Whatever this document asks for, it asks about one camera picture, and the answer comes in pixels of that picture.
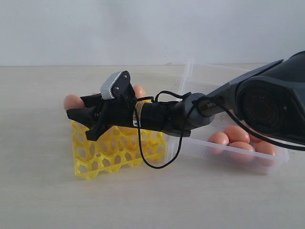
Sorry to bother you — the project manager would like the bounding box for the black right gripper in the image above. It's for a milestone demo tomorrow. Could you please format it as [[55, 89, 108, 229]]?
[[66, 85, 137, 141]]

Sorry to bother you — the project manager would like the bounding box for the yellow plastic egg tray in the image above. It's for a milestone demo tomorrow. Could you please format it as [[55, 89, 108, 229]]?
[[71, 119, 167, 180]]

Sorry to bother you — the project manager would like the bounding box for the clear plastic bin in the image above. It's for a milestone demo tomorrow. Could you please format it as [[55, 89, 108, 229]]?
[[164, 59, 290, 174]]

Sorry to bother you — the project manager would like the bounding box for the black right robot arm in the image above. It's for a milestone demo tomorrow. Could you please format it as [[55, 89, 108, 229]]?
[[67, 52, 305, 151]]

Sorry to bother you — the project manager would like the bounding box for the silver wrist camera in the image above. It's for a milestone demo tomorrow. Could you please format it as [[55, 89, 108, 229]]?
[[100, 70, 131, 100]]

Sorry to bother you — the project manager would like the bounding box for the black camera cable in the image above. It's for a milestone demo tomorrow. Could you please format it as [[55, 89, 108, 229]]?
[[120, 90, 305, 169]]

